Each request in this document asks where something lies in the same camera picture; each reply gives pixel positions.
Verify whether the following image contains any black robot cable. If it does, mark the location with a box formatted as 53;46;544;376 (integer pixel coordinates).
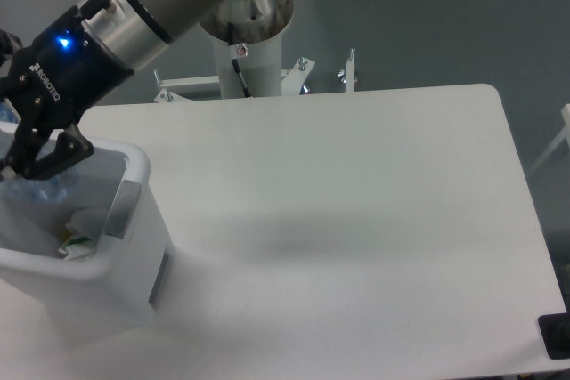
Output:
226;21;253;99

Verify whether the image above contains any clear plastic water bottle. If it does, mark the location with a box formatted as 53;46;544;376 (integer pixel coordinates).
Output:
1;166;80;204

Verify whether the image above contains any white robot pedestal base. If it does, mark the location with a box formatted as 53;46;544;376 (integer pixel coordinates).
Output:
152;0;361;104

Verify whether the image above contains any black clamp at table edge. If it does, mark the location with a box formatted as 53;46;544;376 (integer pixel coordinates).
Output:
538;312;569;360

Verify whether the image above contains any white frame at right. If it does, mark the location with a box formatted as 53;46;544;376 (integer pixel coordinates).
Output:
527;104;569;176

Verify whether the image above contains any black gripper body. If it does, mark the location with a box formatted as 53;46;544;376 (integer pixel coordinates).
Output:
8;5;134;130

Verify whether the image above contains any yellow green trash in can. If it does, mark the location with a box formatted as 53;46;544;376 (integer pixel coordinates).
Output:
58;230;97;261

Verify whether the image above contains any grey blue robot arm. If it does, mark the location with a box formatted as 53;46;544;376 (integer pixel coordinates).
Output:
1;0;225;181

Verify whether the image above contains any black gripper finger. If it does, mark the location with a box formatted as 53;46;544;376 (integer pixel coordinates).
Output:
1;29;24;107
1;119;94;181

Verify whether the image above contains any white paper wrapper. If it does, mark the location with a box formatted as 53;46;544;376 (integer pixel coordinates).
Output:
66;206;109;240

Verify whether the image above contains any white plastic trash can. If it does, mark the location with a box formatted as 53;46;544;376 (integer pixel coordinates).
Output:
1;138;175;327

